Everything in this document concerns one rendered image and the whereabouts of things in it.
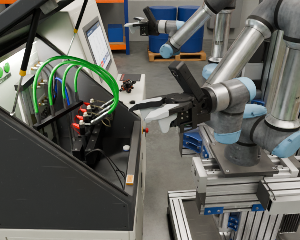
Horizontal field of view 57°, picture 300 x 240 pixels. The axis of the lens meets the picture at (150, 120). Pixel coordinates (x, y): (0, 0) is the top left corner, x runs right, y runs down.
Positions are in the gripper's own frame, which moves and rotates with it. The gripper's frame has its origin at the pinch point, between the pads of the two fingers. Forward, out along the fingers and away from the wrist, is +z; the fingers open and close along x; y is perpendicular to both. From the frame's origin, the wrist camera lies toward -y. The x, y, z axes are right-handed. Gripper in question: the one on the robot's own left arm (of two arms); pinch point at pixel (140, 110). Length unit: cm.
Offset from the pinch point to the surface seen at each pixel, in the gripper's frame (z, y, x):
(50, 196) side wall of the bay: 19, 42, 43
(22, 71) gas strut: 18.9, -6.6, 38.9
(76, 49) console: -16, -3, 98
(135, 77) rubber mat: -70, 29, 140
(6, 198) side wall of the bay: 34, 42, 52
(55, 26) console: -8, -16, 102
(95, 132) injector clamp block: -12, 37, 78
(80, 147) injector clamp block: -1, 39, 69
